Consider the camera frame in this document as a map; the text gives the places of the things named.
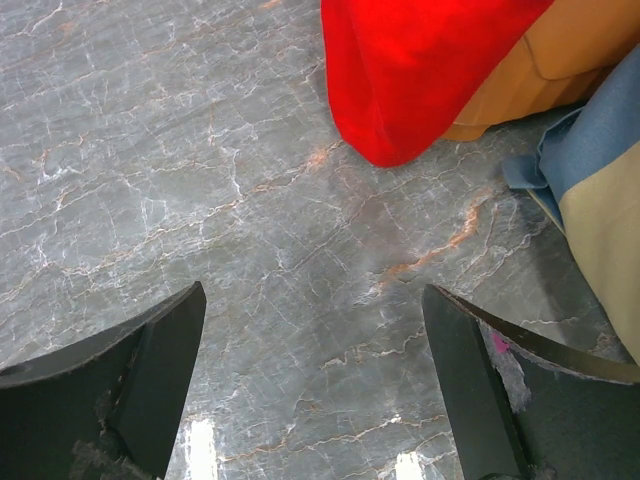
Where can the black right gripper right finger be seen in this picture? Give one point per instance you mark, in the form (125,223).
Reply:
(522,406)

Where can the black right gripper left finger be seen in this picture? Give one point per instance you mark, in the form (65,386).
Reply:
(108,406)

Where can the red t shirt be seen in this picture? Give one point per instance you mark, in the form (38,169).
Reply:
(399,72)

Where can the blue and beige checked pillow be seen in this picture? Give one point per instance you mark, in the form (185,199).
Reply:
(585,176)

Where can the orange plastic laundry basket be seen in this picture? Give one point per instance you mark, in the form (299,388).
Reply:
(561,59)

